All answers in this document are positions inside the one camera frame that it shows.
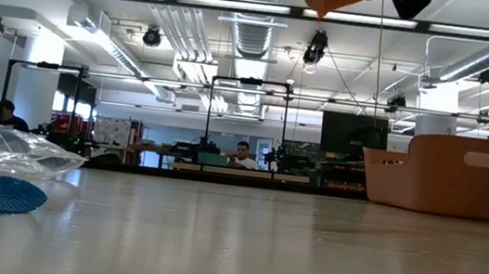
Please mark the black monitor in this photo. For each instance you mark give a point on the black monitor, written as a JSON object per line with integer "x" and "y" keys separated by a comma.
{"x": 348, "y": 133}

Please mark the black metal table frame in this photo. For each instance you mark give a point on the black metal table frame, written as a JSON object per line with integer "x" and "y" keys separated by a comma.
{"x": 220, "y": 179}

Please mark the clear plastic bag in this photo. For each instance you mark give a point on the clear plastic bag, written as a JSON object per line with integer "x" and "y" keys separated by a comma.
{"x": 4, "y": 149}

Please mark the background wooden workbench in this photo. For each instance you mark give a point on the background wooden workbench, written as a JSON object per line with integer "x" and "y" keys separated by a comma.
{"x": 286, "y": 178}

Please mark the person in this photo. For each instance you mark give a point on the person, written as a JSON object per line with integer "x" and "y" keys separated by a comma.
{"x": 8, "y": 119}
{"x": 242, "y": 159}

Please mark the black background rig frame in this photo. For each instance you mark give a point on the black background rig frame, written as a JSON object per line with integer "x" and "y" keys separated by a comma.
{"x": 47, "y": 65}
{"x": 251, "y": 81}

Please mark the orange plastic bin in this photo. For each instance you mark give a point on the orange plastic bin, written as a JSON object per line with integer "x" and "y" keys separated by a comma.
{"x": 444, "y": 185}

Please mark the white board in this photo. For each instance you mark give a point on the white board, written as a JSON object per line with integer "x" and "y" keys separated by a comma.
{"x": 112, "y": 130}

